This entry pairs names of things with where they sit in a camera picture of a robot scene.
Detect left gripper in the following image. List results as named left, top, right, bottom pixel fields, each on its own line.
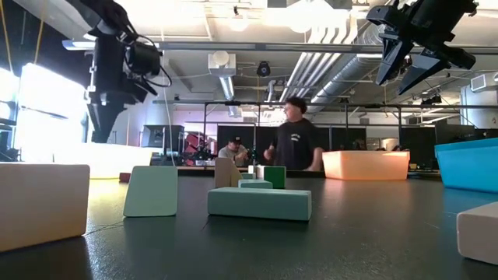
left=87, top=33, right=159, bottom=145

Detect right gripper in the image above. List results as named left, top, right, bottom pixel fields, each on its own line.
left=365, top=0, right=480, bottom=96

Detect tan wooden block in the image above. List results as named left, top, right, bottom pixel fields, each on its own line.
left=214, top=156, right=244, bottom=189

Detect salmon long block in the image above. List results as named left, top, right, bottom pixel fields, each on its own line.
left=456, top=201, right=498, bottom=266

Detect black monitor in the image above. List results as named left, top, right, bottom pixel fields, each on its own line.
left=141, top=124, right=186, bottom=149

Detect black partition panel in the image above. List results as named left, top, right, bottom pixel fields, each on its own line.
left=400, top=126, right=437, bottom=170
left=216, top=124, right=273, bottom=171
left=322, top=126, right=366, bottom=152

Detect white and green block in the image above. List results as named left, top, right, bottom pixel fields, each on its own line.
left=123, top=165, right=179, bottom=218

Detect red machine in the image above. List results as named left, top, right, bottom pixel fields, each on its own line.
left=184, top=131, right=214, bottom=161

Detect orange cube block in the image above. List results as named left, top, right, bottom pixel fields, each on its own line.
left=0, top=162, right=91, bottom=254

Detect wooden workbench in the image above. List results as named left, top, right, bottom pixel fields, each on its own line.
left=177, top=166, right=250, bottom=173

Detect orange plastic bin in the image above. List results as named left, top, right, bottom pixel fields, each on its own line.
left=321, top=150, right=411, bottom=181

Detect blue plastic bin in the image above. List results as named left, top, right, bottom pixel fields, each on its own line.
left=434, top=138, right=498, bottom=194

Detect person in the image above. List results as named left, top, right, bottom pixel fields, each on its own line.
left=217, top=135, right=250, bottom=167
left=263, top=96, right=326, bottom=172

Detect green cube block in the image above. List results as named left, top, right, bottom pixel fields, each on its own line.
left=263, top=166, right=287, bottom=190

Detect silver ventilation duct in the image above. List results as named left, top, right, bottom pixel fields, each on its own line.
left=295, top=54, right=390, bottom=124

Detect white hanging cable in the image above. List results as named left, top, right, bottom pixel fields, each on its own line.
left=161, top=87, right=177, bottom=167

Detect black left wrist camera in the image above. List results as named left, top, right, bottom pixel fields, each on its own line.
left=128, top=40, right=163, bottom=78

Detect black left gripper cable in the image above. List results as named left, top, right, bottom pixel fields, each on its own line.
left=135, top=33, right=174, bottom=89

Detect yellow hanging cable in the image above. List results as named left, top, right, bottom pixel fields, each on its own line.
left=33, top=19, right=44, bottom=65

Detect black metal rack frame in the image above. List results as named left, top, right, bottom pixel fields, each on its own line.
left=152, top=100, right=498, bottom=172

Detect white duct box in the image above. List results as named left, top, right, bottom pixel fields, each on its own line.
left=208, top=50, right=237, bottom=78

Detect silver aluminium frame bar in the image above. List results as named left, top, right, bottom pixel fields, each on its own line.
left=61, top=38, right=498, bottom=55

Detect black hanging camera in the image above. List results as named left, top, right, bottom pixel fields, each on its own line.
left=255, top=60, right=272, bottom=78

